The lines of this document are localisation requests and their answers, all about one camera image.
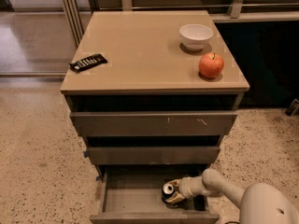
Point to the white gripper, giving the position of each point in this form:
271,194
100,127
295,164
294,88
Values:
187,188

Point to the blue pepsi can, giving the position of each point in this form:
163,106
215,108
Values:
168,192

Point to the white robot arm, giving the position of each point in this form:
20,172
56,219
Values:
259,203

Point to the grey open bottom drawer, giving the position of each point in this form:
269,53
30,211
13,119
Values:
132,194

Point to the grey middle drawer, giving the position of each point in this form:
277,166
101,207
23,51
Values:
152,155

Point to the grey top drawer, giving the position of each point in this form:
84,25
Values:
189,123

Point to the grey drawer cabinet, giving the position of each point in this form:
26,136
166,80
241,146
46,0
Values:
149,70

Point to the red apple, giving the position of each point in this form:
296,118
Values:
211,65

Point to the black object on floor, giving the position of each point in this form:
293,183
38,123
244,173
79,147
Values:
293,108

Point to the white ceramic bowl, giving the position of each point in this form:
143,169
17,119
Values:
195,36

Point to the black snack bar wrapper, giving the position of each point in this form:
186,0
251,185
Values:
87,63

